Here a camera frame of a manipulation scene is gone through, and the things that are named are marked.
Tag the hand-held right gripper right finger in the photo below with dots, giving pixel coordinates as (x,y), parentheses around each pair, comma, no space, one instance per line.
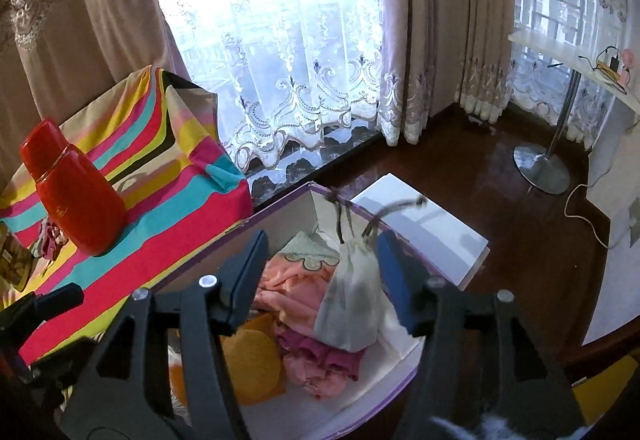
(395,280)

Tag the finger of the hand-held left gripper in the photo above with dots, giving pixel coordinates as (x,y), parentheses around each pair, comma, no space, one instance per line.
(50,302)

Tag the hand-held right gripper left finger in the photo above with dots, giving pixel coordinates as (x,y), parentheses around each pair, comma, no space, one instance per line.
(245,280)

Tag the peach garment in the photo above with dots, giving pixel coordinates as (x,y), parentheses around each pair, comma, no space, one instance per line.
(295,290)

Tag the magenta knit garment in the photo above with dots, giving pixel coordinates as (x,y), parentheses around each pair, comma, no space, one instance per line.
(315,350)

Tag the white storage box purple rim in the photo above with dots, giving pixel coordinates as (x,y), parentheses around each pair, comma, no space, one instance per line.
(310,420)

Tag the golden tin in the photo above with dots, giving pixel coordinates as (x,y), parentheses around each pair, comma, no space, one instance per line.
(12,260)

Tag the white box lid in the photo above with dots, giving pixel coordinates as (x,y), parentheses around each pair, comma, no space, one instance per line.
(435,230)

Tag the small magenta cloth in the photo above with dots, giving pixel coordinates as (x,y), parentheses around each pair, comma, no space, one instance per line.
(47,237)

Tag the light green scalloped cloth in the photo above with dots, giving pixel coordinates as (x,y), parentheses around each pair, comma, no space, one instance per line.
(310,250)

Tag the mustard yellow towel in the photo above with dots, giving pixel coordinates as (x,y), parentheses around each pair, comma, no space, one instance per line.
(250,360)

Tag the colourful striped blanket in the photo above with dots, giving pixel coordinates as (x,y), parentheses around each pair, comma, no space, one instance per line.
(175,220)

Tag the red thermos flask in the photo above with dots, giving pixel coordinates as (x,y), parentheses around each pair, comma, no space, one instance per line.
(75,200)

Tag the orange cloth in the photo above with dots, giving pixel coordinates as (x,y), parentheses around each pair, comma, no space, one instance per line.
(177,375)

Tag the dark stone window sill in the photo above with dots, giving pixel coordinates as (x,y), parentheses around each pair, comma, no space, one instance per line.
(300,170)

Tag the pink cloth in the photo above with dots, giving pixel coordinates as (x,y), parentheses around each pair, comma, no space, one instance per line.
(325,382)

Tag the grey fluffy cloth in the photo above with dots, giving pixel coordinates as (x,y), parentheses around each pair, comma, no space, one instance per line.
(475,430)

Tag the dark wooden furniture edge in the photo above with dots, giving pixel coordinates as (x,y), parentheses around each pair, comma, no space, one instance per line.
(600,350)

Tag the yellow cloth patch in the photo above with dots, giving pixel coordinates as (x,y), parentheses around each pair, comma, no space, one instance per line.
(595,395)

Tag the white lace sheer curtain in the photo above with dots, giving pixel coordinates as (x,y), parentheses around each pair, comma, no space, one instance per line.
(275,45)

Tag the mauve embroidered curtain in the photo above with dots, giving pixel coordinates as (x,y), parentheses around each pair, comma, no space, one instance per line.
(405,20)

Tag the beige pleated curtain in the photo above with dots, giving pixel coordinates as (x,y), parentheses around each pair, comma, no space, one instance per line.
(487,20)

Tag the beige embroidered curtain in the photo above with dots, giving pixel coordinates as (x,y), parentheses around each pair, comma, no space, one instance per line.
(75,20)

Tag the white table with chrome pedestal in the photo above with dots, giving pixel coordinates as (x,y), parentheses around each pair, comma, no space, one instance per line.
(542,165)

